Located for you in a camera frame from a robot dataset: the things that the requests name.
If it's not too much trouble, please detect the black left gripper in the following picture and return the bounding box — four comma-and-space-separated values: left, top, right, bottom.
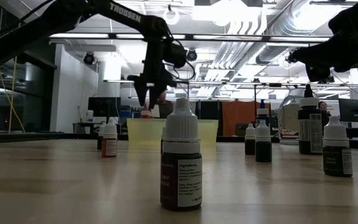
126, 60, 178, 110

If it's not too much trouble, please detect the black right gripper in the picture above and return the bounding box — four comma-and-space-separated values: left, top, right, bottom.
290, 0, 358, 83

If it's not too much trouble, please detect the red-tipped food coloring bottle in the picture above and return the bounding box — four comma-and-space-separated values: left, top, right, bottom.
140, 103, 152, 119

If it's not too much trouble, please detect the small orange-red dropper bottle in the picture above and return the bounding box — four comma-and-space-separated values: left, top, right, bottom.
101, 119, 119, 158

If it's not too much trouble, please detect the blue-tipped food coloring bottle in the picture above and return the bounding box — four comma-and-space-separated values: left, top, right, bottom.
255, 98, 271, 124

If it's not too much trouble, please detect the black-tipped food coloring bottle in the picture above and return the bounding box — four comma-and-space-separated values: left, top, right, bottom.
297, 83, 323, 156

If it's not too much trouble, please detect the small grape purple dropper bottle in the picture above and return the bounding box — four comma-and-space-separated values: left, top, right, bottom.
159, 97, 203, 212

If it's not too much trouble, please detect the small dark green dropper bottle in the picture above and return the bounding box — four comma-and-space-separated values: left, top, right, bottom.
322, 115, 354, 178

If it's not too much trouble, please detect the person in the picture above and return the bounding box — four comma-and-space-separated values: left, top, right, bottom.
321, 101, 331, 127
158, 91, 175, 119

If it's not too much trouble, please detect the yellow translucent plastic bin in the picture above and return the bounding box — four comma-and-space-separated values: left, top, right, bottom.
126, 118, 219, 149

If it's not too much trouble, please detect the black computer monitor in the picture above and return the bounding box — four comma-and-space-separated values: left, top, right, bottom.
88, 96, 122, 118
338, 98, 358, 123

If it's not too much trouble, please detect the white printed sign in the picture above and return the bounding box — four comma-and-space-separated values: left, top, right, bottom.
328, 101, 341, 118

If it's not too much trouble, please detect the black partition panel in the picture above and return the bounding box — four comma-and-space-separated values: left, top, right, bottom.
196, 100, 223, 119

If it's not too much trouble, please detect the orange partition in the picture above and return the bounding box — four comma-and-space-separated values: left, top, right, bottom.
221, 100, 272, 137

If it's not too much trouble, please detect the LED light bar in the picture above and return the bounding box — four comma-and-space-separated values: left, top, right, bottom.
48, 32, 332, 44

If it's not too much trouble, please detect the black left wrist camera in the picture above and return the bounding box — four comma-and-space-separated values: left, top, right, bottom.
165, 42, 188, 69

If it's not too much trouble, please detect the white ring lamp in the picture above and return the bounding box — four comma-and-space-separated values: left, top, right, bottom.
162, 6, 181, 26

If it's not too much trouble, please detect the yellow extension cord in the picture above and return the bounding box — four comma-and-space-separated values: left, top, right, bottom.
0, 0, 26, 133
7, 55, 19, 133

